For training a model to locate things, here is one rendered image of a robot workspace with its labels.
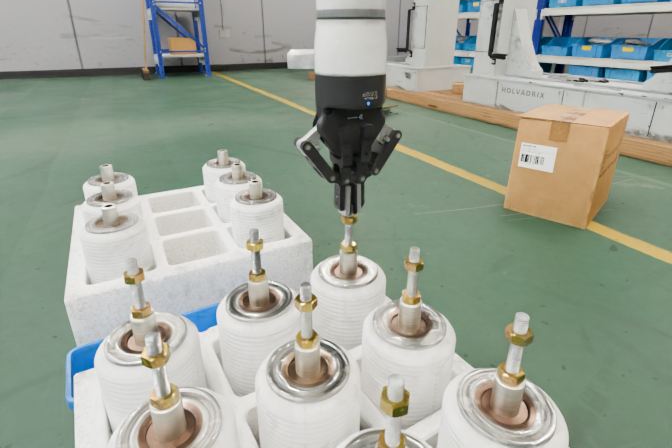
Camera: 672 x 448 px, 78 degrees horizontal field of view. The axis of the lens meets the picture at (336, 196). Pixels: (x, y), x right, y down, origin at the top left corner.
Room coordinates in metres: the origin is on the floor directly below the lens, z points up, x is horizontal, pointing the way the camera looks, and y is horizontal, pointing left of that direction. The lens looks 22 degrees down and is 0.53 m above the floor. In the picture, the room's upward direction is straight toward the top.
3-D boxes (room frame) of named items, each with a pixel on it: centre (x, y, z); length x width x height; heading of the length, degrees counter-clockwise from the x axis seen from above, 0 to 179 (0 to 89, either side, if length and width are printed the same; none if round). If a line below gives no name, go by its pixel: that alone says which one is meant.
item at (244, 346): (0.39, 0.09, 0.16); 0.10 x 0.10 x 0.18
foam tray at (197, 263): (0.75, 0.31, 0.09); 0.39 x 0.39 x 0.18; 28
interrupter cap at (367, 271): (0.45, -0.02, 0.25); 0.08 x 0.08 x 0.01
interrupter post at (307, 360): (0.29, 0.03, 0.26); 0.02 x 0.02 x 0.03
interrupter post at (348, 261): (0.45, -0.02, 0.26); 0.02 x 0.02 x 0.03
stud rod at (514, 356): (0.25, -0.14, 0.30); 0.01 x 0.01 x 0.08
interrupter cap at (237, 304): (0.39, 0.09, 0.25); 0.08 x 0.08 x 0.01
